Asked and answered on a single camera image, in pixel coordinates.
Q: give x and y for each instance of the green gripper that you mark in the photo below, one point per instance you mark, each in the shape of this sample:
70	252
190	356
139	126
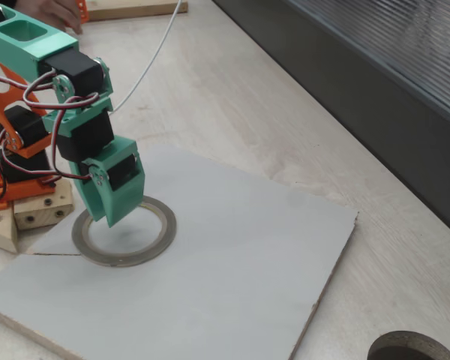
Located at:
124	173

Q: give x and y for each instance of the orange and green leader arm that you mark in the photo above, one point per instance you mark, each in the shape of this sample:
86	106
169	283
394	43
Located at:
81	11

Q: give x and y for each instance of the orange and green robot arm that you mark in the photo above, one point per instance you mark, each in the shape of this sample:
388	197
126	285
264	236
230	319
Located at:
22	52

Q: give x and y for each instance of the person's bare hand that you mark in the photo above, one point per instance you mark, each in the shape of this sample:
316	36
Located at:
52	9

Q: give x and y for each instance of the wooden base block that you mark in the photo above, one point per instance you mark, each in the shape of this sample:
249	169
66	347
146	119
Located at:
65	204

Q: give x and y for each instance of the triangular wooden wedge block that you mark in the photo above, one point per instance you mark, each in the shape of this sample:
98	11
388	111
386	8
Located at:
0	232

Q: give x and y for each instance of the white-topped plywood board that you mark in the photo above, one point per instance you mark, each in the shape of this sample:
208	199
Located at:
210	300

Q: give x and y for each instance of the frosted glass desk partition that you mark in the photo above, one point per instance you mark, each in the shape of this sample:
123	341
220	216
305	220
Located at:
397	93

